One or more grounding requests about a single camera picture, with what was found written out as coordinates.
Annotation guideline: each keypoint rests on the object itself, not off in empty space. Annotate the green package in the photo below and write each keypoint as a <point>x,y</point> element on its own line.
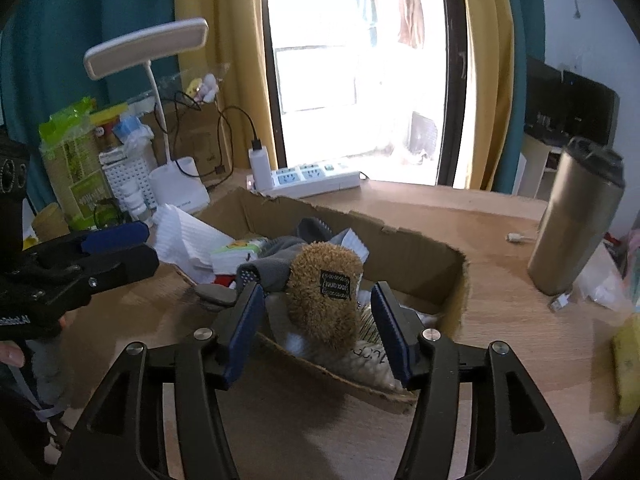
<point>75,170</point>

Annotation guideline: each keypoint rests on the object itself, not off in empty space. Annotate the white desk lamp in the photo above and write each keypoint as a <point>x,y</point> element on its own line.
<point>175,185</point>

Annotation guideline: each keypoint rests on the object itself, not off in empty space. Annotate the yellow tissue pack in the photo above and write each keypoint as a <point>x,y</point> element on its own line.
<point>627,370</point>

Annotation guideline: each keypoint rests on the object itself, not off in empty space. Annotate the white power strip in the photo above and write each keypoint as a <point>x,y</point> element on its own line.
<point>310,175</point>

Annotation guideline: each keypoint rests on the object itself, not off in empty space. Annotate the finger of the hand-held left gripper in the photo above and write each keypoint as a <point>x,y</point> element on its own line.
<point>120,266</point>
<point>115,237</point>

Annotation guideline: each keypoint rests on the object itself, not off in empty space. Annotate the small plush toy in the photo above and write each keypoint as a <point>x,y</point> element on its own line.
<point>202,87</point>

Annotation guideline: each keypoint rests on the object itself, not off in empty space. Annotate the black door frame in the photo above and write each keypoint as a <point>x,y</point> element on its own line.
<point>452,60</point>

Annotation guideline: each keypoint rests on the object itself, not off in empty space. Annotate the cardboard box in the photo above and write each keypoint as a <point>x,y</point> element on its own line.
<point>415,260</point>

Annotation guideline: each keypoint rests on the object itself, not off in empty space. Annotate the crumpled clear plastic bag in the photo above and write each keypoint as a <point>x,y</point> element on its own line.
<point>600,280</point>

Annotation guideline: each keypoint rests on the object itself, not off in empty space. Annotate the teal curtain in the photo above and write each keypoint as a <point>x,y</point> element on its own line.
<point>525,20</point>
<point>75,10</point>

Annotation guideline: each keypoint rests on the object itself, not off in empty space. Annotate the white perforated basket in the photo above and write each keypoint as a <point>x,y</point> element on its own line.
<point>125,175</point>

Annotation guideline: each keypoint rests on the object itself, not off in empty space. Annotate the yellow curtain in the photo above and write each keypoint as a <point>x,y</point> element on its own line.
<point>225,35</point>
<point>487,60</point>

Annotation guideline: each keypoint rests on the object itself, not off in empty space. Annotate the cartoon print tissue pack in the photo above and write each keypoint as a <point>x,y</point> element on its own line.
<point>235,255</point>

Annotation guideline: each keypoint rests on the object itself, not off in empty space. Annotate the yellow and red packet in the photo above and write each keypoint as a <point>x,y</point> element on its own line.
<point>107,117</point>

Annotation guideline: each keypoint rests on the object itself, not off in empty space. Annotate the white pill bottle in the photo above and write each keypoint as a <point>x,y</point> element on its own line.
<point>141,211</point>
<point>131,195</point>

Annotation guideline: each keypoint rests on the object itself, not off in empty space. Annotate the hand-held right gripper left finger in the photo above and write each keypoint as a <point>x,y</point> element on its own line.
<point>245,330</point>

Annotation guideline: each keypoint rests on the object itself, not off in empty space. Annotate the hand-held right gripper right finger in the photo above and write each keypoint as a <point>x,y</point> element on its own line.
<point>392,335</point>

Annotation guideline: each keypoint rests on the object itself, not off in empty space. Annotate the large brown carton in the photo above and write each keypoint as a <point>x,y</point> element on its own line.
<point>200,140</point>

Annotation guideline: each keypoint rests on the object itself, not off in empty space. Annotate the blue packet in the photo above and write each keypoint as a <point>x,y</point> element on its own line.
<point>130,127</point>

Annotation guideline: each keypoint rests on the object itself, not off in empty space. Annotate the brown plush toy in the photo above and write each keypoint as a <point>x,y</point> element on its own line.
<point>320,325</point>

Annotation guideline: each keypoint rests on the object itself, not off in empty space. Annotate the person's left hand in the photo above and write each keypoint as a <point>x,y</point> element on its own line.
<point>10,355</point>

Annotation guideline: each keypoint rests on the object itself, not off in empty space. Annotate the black television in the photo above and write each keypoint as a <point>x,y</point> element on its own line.
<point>575,105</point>

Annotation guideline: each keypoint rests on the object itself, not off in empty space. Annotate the brown paper cup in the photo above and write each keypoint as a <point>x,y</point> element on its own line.
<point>50,220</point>

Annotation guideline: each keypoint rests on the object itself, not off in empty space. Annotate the steel tumbler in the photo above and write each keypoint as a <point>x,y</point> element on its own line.
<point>575,220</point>

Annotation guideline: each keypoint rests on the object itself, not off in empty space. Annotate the white charger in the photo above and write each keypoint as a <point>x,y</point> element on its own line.
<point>260,167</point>

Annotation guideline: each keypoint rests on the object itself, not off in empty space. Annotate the person's grey clothing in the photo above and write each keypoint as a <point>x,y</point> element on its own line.
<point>50,375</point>

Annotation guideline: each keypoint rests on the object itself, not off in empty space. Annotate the hanging garment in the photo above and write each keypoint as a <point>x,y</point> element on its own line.
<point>410,5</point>

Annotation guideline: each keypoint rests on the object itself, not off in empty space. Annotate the white ribbed foam sheet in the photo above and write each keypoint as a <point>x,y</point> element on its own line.
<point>185,240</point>

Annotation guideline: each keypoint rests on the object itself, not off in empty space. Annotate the white television stand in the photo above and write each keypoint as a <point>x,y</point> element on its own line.
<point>535,165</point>

